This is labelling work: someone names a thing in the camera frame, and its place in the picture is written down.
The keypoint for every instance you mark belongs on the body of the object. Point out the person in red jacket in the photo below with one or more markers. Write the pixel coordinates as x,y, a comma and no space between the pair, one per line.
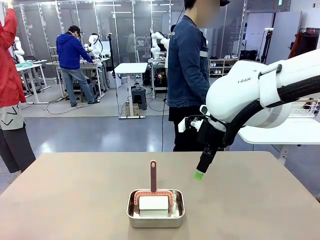
10,75

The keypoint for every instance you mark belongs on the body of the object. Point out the black tripod light stand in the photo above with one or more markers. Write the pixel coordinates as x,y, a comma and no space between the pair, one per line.
267,42

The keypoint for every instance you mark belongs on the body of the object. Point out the wooden shoe shelf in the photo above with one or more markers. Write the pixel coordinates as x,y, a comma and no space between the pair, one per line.
220,66

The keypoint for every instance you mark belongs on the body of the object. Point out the rectangular stainless steel tray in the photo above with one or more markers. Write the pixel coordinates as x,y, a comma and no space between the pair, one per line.
155,222

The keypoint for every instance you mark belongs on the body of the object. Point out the person in blue hoodie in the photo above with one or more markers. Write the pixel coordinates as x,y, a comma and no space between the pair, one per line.
70,52

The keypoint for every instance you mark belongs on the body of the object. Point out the white standing desk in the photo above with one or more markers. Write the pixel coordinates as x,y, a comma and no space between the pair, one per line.
131,67

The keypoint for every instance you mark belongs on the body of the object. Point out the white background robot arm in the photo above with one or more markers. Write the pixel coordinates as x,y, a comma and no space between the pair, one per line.
158,41
18,48
94,45

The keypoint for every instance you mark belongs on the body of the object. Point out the white table with green cloth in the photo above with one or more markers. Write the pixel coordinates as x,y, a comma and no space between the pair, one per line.
30,67

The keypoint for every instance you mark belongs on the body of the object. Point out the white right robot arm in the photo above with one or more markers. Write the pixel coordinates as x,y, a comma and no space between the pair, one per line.
232,90

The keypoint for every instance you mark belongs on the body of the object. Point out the person in denim jacket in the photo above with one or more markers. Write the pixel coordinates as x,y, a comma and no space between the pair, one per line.
187,62

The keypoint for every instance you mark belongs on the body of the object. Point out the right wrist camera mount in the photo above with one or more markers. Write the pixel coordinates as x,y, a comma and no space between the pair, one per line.
186,123

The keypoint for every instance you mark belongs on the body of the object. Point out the clothes rack with garments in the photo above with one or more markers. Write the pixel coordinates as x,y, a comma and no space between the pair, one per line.
303,42

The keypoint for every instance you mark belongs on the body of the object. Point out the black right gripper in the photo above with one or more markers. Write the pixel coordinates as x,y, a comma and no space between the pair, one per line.
211,132

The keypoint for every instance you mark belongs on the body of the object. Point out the white side table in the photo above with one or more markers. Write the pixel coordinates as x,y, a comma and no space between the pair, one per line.
275,135

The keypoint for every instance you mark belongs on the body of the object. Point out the black bags pile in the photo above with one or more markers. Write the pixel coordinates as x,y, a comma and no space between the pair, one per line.
248,55

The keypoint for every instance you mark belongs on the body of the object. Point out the cardboard box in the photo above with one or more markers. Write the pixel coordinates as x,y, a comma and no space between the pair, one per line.
132,110

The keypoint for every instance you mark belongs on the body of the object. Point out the background workbench with equipment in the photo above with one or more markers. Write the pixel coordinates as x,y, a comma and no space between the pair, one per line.
95,67

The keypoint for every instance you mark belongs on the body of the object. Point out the dark grey step stool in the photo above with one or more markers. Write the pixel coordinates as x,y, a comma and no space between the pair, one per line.
139,96

